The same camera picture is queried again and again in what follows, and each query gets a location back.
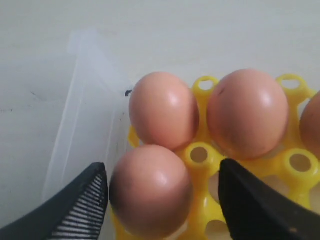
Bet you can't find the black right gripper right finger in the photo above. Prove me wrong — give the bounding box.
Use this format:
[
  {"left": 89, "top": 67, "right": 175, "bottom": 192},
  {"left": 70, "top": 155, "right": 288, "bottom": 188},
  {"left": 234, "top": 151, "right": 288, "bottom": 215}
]
[{"left": 218, "top": 158, "right": 320, "bottom": 240}]

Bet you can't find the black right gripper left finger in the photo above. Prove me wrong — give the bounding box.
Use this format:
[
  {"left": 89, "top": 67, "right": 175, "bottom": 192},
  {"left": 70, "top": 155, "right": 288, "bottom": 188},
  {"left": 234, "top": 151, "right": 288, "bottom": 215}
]
[{"left": 0, "top": 162, "right": 108, "bottom": 240}]

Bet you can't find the brown egg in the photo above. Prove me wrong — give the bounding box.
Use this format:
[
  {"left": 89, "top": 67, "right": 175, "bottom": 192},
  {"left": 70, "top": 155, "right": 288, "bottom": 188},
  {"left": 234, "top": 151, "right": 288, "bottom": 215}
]
[
  {"left": 129, "top": 71, "right": 200, "bottom": 151},
  {"left": 206, "top": 68, "right": 290, "bottom": 160},
  {"left": 109, "top": 145, "right": 193, "bottom": 240},
  {"left": 299, "top": 91, "right": 320, "bottom": 159}
]

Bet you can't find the yellow plastic egg tray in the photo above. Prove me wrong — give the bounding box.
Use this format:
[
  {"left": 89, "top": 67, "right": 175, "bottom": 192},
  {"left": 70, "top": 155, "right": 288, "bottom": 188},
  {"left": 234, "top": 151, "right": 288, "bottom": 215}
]
[{"left": 112, "top": 74, "right": 320, "bottom": 240}]

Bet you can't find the clear plastic container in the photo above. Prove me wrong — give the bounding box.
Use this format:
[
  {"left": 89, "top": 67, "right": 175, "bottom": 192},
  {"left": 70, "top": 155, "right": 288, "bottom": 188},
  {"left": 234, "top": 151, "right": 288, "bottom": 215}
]
[{"left": 42, "top": 29, "right": 133, "bottom": 201}]

